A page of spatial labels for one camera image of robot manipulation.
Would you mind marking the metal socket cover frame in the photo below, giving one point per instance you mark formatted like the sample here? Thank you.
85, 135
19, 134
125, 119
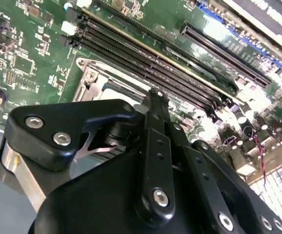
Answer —
92, 85

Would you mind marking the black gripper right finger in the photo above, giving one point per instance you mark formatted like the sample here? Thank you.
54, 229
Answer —
201, 168

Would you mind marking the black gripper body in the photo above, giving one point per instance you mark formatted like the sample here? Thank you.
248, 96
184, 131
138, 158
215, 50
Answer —
94, 207

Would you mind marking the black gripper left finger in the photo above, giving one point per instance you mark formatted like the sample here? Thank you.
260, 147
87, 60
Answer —
58, 117

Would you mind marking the silver CPU plate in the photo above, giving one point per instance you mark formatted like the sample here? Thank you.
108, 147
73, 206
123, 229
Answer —
123, 89

